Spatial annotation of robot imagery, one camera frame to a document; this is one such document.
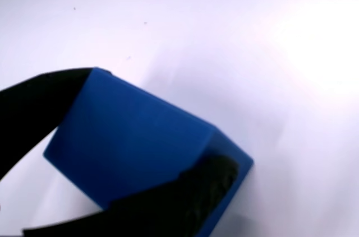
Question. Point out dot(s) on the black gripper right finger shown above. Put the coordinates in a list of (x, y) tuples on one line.
[(168, 209)]

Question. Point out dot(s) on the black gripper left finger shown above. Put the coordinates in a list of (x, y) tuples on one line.
[(31, 113)]

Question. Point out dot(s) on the blue rectangular block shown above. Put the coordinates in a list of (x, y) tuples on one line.
[(134, 136)]

